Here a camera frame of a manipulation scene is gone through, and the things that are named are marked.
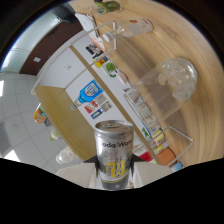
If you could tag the blue liquid bottle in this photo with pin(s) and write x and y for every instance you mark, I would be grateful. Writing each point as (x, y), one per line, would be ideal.
(88, 93)

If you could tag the black chair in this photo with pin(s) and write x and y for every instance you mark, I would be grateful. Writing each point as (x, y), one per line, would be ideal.
(65, 13)

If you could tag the clear glass with ice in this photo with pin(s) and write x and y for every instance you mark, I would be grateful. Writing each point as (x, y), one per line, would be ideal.
(166, 88)

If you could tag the white wooden two-tier rack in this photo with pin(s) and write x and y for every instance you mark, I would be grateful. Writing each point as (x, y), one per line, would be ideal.
(100, 86)

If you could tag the brown door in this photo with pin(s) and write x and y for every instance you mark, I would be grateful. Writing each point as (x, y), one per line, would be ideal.
(50, 50)

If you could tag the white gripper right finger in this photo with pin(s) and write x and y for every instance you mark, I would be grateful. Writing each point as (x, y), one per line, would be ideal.
(150, 172)

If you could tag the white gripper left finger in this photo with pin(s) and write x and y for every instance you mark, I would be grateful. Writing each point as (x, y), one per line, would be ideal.
(78, 173)

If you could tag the silver black soda water can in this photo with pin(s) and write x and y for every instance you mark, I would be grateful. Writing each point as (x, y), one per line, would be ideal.
(114, 156)

